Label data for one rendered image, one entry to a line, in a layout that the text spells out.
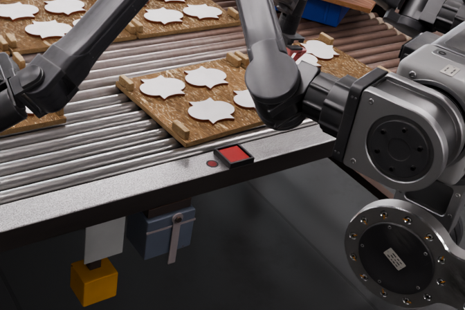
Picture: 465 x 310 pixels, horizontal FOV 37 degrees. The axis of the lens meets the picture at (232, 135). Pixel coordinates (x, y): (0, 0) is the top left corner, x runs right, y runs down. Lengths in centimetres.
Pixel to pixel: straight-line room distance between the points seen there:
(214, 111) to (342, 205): 150
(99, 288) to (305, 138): 68
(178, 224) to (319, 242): 140
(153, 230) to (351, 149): 84
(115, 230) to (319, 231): 158
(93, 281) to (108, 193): 23
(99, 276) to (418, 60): 101
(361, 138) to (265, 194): 232
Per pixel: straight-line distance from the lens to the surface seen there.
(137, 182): 167
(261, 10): 108
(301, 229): 310
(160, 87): 200
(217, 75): 211
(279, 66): 98
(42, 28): 229
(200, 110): 192
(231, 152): 179
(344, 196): 337
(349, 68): 235
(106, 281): 174
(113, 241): 170
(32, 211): 157
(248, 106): 197
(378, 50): 260
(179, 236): 178
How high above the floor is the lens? 191
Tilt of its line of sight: 32 degrees down
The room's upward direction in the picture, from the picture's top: 10 degrees clockwise
